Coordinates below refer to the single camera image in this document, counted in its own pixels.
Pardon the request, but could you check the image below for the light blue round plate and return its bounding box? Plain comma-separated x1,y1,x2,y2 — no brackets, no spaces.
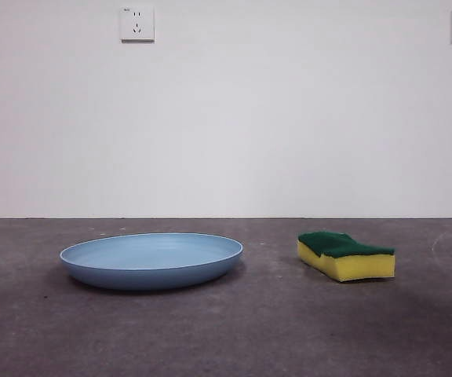
58,232,244,291

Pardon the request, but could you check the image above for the yellow sponge with green scourer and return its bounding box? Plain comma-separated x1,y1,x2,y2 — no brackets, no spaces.
297,230,396,284

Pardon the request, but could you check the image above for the white wall socket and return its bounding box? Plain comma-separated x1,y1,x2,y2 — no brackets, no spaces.
120,5,156,43

